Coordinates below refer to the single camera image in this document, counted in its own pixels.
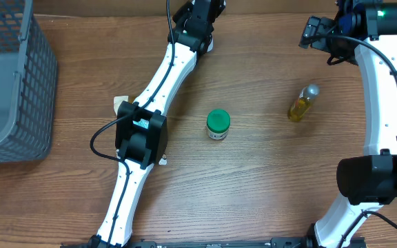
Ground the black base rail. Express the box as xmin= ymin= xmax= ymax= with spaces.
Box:
xmin=60 ymin=236 xmax=367 ymax=248

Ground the green lid white jar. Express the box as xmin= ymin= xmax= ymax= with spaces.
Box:
xmin=206 ymin=109 xmax=231 ymax=140

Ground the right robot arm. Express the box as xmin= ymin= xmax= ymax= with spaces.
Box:
xmin=299 ymin=0 xmax=397 ymax=248

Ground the grey plastic shopping basket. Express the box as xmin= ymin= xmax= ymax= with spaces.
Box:
xmin=0 ymin=0 xmax=58 ymax=163

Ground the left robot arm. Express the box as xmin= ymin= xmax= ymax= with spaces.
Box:
xmin=87 ymin=0 xmax=226 ymax=248

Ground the white barcode scanner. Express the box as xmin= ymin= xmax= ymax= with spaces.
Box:
xmin=204 ymin=36 xmax=214 ymax=53

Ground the yellow liquid bottle silver cap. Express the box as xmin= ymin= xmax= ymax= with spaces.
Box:
xmin=287 ymin=84 xmax=320 ymax=122

